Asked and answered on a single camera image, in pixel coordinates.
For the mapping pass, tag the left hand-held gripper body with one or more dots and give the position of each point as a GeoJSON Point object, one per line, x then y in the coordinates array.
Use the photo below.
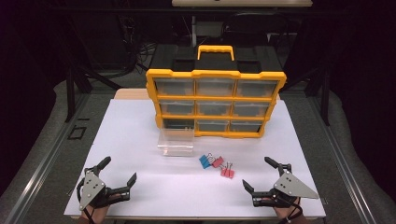
{"type": "Point", "coordinates": [90, 186]}

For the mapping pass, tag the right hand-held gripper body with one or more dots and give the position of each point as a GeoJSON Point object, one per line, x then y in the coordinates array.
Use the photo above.
{"type": "Point", "coordinates": [291, 185]}

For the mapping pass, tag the red binder clip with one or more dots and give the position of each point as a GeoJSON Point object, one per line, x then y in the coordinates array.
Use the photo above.
{"type": "Point", "coordinates": [227, 173]}
{"type": "Point", "coordinates": [218, 161]}

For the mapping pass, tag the blue binder clip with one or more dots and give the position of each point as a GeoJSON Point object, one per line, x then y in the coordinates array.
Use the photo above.
{"type": "Point", "coordinates": [204, 161]}

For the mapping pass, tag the clear plastic drawer tray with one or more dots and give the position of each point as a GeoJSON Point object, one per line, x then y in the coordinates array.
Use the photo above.
{"type": "Point", "coordinates": [176, 144]}

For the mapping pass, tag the yellow black organizer cabinet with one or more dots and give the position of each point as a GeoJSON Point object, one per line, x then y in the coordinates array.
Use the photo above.
{"type": "Point", "coordinates": [214, 74]}

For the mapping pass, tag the person's left hand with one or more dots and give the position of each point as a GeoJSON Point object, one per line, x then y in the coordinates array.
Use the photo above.
{"type": "Point", "coordinates": [95, 213]}

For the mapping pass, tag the person's right hand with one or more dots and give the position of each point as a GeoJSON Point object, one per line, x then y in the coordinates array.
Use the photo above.
{"type": "Point", "coordinates": [284, 213]}

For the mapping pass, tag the black metal stand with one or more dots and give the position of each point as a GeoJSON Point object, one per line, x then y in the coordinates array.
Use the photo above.
{"type": "Point", "coordinates": [71, 93]}
{"type": "Point", "coordinates": [325, 99]}

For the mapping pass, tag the grid of clear organizer drawers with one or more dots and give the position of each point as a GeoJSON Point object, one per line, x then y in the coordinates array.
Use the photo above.
{"type": "Point", "coordinates": [214, 109]}

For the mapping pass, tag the metal floor rail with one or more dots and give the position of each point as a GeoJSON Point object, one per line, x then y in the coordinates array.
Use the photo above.
{"type": "Point", "coordinates": [345, 168]}
{"type": "Point", "coordinates": [46, 158]}

